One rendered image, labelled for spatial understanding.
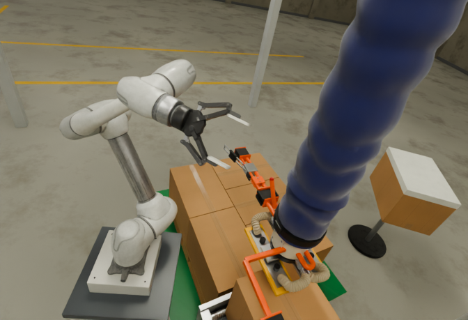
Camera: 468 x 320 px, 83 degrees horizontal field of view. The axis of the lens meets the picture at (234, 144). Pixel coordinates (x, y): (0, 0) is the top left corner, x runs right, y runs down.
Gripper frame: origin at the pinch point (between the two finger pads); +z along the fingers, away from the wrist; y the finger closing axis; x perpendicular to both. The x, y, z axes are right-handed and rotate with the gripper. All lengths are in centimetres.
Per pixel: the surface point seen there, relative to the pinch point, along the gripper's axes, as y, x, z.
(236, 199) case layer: 60, -150, -9
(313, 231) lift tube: 20, -31, 36
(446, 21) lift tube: -45, 8, 31
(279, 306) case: 66, -53, 43
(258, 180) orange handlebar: 20, -70, 6
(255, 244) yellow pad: 45, -51, 20
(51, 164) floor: 136, -167, -215
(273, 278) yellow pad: 49, -41, 32
